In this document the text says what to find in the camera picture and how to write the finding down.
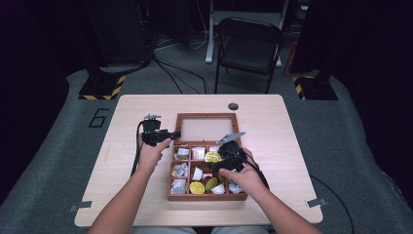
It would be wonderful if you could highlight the black cabinet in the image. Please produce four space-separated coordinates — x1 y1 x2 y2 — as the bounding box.
83 0 154 68

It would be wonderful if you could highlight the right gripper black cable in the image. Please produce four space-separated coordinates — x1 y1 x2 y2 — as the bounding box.
223 148 271 191

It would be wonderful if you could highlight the black floor cable bundle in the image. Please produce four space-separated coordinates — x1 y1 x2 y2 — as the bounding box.
151 54 209 96

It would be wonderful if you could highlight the wooden box with glass lid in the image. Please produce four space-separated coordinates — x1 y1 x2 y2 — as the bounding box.
167 112 248 202

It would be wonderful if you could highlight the silver foil packet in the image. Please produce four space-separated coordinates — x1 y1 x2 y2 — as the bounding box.
171 162 190 177
228 181 244 195
170 178 187 195

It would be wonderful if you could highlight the black stand with striped base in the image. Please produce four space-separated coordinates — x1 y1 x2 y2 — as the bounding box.
78 0 127 101
290 0 339 101

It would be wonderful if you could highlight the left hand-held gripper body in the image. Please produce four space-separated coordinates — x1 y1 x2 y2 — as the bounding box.
141 113 169 146

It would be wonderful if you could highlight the yellow lid capsule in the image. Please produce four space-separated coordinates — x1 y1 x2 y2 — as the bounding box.
205 151 223 164
189 180 207 196
205 176 219 192

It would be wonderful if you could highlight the black folding chair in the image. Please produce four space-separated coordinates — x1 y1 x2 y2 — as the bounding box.
213 17 283 96

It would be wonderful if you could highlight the person's right hand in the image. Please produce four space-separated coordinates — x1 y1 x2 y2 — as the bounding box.
219 148 269 200

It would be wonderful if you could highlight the person's left hand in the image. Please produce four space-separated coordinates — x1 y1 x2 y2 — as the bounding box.
137 136 172 174

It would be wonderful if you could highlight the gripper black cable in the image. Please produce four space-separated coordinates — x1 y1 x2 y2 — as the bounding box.
223 148 271 191
130 120 146 177

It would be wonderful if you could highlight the black cable on floor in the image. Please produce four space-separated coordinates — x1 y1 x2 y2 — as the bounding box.
310 175 356 234

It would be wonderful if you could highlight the grey tape piece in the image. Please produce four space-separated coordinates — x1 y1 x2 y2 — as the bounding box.
306 197 328 209
68 200 94 214

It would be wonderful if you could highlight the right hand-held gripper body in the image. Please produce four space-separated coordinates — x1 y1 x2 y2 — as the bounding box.
215 131 247 173

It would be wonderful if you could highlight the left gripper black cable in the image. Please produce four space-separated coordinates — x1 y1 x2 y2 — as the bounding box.
130 120 146 177

